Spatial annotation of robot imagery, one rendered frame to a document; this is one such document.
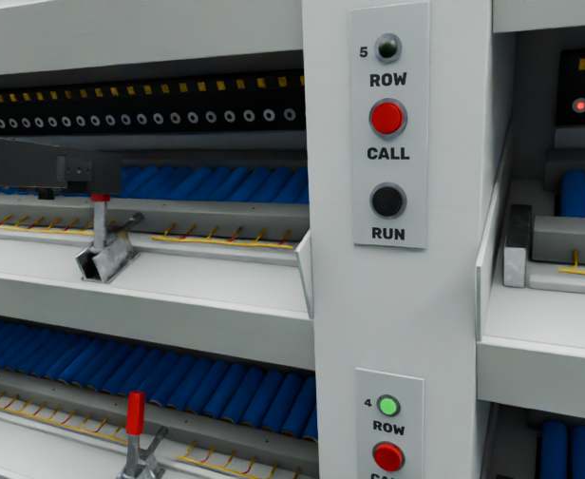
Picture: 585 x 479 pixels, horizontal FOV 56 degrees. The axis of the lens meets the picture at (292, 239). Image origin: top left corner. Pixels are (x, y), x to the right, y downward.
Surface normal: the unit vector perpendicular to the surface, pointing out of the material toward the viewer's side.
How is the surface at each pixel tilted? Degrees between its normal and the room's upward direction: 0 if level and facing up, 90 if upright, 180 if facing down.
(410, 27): 90
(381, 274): 90
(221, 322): 109
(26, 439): 19
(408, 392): 90
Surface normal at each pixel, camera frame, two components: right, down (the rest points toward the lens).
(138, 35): -0.38, 0.54
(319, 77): -0.42, 0.25
